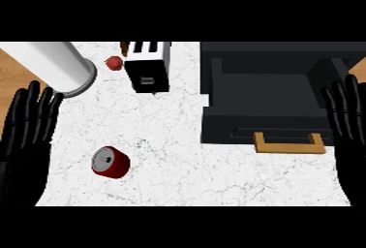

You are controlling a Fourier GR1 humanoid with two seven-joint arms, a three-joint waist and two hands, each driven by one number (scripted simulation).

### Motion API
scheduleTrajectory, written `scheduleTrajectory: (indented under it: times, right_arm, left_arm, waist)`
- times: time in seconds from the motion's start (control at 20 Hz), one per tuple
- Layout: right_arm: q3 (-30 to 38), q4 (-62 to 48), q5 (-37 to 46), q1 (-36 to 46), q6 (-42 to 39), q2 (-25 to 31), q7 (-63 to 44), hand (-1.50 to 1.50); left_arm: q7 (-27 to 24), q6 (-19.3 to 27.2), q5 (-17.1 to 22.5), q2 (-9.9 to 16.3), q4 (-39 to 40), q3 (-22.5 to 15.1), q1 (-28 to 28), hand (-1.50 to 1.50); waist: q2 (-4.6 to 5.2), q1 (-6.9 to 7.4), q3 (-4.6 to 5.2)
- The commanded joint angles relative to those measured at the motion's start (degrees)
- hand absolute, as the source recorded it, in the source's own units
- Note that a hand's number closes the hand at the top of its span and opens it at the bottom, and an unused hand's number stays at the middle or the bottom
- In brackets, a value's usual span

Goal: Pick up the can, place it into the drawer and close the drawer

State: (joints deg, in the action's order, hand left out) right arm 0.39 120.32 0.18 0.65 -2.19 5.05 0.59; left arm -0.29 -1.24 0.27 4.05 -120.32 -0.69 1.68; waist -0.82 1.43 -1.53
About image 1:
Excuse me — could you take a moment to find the red can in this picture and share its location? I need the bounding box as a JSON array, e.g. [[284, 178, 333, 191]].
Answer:
[[91, 145, 132, 179]]

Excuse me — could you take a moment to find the black and white toaster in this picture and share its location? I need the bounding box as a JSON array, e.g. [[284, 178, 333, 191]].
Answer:
[[122, 42, 172, 95]]

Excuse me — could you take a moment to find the dark grey drawer front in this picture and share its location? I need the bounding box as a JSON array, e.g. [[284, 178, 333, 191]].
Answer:
[[201, 106, 341, 147]]

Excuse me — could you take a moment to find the small red fruit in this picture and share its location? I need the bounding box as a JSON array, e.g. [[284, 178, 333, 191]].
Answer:
[[105, 55, 126, 72]]

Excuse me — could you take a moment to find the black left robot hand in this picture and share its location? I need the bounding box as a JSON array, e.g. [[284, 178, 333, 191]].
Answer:
[[0, 79, 67, 207]]

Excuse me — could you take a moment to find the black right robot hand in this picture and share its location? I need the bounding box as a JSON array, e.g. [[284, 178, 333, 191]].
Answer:
[[319, 74, 366, 207]]

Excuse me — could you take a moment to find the dark grey open drawer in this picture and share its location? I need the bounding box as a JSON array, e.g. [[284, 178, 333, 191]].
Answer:
[[201, 42, 366, 117]]

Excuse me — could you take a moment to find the white cylinder container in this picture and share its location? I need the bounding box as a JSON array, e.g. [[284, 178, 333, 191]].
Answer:
[[0, 42, 99, 99]]

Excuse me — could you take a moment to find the wooden drawer handle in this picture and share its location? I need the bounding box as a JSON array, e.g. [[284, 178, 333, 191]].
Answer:
[[251, 131, 328, 155]]

